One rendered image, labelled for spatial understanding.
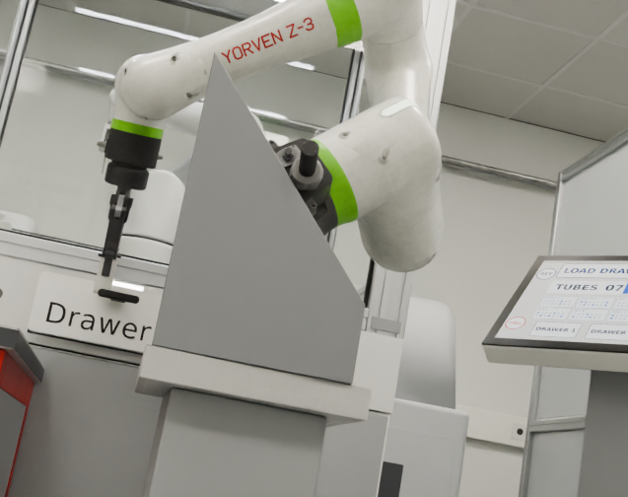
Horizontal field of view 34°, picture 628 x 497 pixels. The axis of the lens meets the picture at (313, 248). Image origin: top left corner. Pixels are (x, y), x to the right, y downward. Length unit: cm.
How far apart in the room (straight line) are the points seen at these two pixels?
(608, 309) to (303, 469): 90
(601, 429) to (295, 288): 90
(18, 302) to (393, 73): 79
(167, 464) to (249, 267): 26
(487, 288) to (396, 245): 398
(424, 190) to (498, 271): 407
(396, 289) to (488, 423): 338
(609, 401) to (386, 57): 76
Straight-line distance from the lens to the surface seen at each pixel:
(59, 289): 190
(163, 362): 123
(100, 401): 191
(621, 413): 200
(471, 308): 544
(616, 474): 198
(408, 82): 179
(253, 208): 127
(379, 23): 175
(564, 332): 198
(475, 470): 538
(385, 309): 200
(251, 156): 129
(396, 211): 147
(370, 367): 198
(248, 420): 128
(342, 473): 196
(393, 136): 141
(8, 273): 195
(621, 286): 207
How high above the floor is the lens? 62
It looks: 13 degrees up
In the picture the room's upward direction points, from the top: 10 degrees clockwise
